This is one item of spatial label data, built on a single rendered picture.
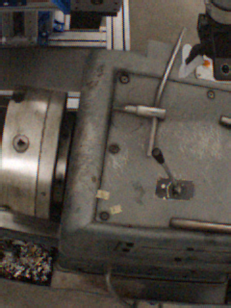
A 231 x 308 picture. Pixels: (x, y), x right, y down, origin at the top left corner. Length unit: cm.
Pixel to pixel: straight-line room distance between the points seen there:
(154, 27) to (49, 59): 56
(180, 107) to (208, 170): 16
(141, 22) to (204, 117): 155
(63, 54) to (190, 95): 123
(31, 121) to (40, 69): 118
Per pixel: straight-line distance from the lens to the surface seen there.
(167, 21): 314
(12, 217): 191
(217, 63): 132
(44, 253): 218
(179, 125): 159
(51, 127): 158
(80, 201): 152
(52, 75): 275
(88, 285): 220
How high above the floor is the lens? 272
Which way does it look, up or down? 69 degrees down
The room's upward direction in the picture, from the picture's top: 9 degrees clockwise
